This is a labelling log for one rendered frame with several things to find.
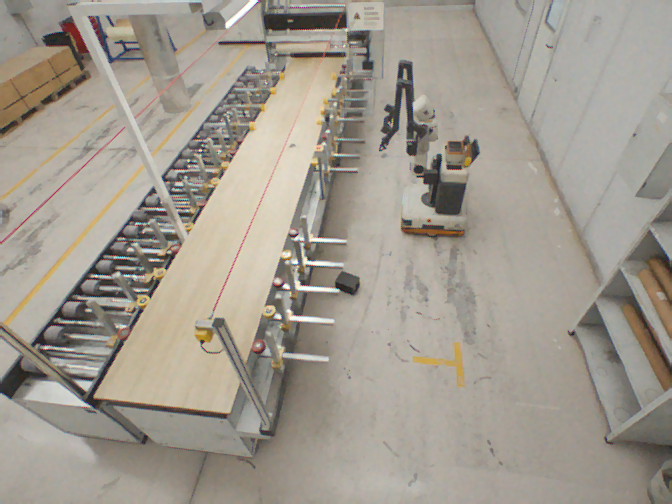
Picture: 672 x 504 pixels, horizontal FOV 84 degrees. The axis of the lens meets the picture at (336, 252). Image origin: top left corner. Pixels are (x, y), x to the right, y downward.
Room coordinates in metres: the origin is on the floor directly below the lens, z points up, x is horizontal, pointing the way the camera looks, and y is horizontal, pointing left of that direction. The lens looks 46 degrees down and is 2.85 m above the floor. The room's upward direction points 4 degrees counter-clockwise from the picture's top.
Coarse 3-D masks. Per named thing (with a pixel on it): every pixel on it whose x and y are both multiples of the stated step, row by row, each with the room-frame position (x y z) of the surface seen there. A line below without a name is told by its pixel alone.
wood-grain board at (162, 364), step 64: (320, 64) 5.70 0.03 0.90; (256, 128) 3.90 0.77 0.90; (320, 128) 3.80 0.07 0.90; (256, 192) 2.71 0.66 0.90; (192, 256) 1.97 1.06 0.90; (256, 256) 1.93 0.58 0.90; (192, 320) 1.40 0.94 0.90; (256, 320) 1.36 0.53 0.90; (128, 384) 1.00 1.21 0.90; (192, 384) 0.97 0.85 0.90
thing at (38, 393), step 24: (216, 144) 3.96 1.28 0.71; (240, 144) 3.76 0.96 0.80; (168, 168) 3.32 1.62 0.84; (192, 192) 3.05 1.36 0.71; (168, 240) 2.38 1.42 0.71; (120, 264) 2.13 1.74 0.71; (168, 264) 2.00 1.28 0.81; (72, 288) 1.80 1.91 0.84; (144, 288) 1.86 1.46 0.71; (96, 360) 1.27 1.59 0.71; (0, 384) 1.09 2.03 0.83; (24, 384) 1.14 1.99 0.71; (48, 384) 1.13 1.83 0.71; (96, 384) 1.06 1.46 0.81; (24, 408) 1.06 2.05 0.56; (48, 408) 1.03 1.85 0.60; (72, 408) 0.99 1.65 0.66; (96, 408) 0.96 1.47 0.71; (72, 432) 1.05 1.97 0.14; (96, 432) 1.01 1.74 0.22; (120, 432) 0.97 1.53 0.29
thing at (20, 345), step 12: (0, 324) 1.01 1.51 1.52; (0, 336) 0.99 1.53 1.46; (12, 336) 1.01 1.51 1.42; (24, 348) 0.99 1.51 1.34; (36, 360) 0.99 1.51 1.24; (48, 360) 1.02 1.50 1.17; (48, 372) 0.98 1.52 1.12; (60, 372) 1.01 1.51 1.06; (60, 384) 0.99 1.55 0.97; (72, 384) 1.01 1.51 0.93
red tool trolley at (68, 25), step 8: (88, 16) 10.12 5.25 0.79; (64, 24) 9.69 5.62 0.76; (72, 24) 9.68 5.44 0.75; (96, 24) 10.29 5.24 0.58; (72, 32) 9.68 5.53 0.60; (96, 32) 10.15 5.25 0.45; (80, 40) 9.68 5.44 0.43; (80, 48) 9.68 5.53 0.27; (104, 48) 10.28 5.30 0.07; (80, 56) 9.74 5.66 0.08
